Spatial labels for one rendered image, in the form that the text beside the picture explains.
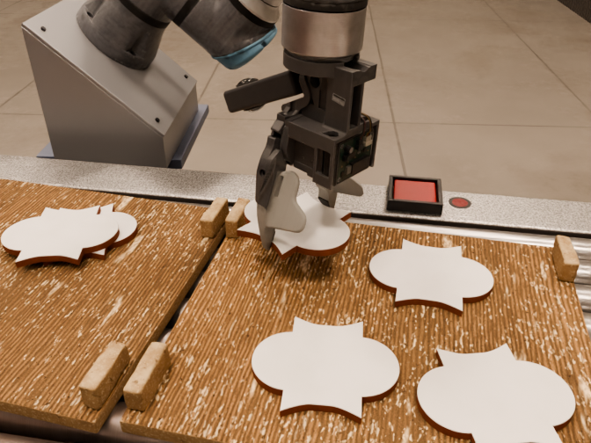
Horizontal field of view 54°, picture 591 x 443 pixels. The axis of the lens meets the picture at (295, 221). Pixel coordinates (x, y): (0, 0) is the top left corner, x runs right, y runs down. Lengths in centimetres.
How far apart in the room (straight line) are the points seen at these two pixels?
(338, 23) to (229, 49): 56
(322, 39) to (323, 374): 29
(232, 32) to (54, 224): 47
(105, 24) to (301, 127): 61
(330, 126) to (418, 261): 21
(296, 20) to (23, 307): 41
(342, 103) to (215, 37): 55
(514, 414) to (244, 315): 27
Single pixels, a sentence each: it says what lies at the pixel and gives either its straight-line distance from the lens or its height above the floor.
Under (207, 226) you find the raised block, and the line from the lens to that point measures 71.
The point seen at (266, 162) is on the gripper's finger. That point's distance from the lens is 57.
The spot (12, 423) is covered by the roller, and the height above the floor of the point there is 91.
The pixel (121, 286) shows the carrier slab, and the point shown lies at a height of 94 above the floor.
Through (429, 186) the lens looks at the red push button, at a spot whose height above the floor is 93.
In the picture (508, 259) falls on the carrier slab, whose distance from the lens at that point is 73.
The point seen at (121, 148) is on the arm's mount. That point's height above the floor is 91.
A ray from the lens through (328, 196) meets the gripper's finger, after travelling 67.
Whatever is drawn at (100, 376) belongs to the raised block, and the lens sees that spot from 54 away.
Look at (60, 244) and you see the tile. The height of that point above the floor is 95.
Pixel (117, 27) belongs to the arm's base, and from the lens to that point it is 108.
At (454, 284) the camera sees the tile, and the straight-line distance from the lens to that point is 65.
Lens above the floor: 134
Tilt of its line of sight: 33 degrees down
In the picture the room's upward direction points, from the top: straight up
